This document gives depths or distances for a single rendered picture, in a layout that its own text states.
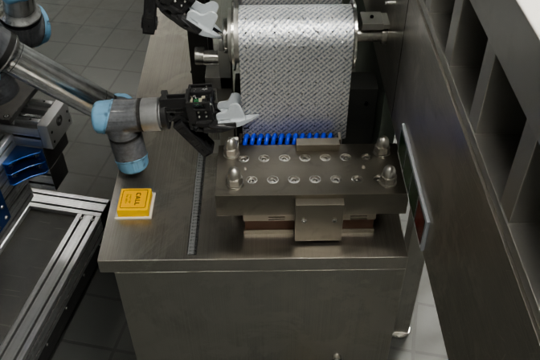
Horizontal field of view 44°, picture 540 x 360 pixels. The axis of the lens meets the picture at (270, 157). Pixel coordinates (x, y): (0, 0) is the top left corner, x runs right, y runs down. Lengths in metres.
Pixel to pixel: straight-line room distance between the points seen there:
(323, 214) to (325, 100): 0.26
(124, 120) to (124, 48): 2.36
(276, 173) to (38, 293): 1.17
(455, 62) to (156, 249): 0.77
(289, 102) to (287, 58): 0.11
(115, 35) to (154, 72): 2.00
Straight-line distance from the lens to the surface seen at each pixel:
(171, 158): 1.66
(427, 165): 1.09
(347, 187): 1.38
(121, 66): 3.67
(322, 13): 1.39
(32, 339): 2.23
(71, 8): 4.30
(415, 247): 2.04
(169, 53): 2.04
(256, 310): 1.56
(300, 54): 1.38
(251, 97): 1.44
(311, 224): 1.40
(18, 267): 2.45
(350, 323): 1.62
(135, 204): 1.52
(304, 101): 1.45
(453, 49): 0.97
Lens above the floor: 1.99
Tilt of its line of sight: 42 degrees down
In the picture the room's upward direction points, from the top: 1 degrees counter-clockwise
